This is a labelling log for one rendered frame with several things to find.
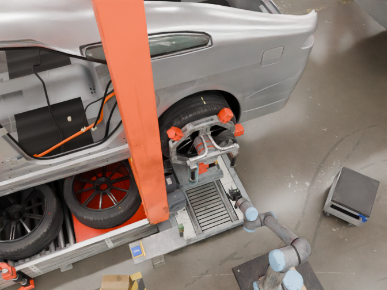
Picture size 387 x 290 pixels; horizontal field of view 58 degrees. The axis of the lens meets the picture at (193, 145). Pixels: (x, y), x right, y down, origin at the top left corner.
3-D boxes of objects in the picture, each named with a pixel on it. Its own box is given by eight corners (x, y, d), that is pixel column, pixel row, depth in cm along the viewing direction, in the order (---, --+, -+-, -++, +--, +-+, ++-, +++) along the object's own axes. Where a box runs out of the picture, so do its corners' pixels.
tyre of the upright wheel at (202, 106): (239, 96, 303) (182, 79, 258) (251, 117, 291) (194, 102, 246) (194, 144, 338) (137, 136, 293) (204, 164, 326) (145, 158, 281)
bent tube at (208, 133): (226, 128, 275) (227, 120, 266) (236, 148, 265) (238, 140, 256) (205, 135, 271) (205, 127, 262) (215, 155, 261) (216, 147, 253)
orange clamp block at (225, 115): (222, 116, 272) (230, 108, 267) (227, 123, 268) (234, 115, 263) (216, 115, 268) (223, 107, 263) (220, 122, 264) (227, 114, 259)
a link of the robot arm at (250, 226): (261, 231, 258) (261, 218, 252) (246, 235, 257) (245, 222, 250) (255, 222, 266) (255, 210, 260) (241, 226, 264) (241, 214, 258)
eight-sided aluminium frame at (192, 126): (228, 147, 313) (234, 108, 268) (231, 153, 310) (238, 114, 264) (170, 166, 302) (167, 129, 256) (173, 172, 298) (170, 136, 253)
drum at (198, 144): (208, 141, 292) (209, 131, 280) (218, 161, 281) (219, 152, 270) (192, 146, 289) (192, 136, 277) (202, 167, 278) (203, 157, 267)
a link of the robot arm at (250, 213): (247, 224, 249) (247, 213, 244) (239, 213, 259) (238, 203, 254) (259, 218, 252) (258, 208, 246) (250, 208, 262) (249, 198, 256)
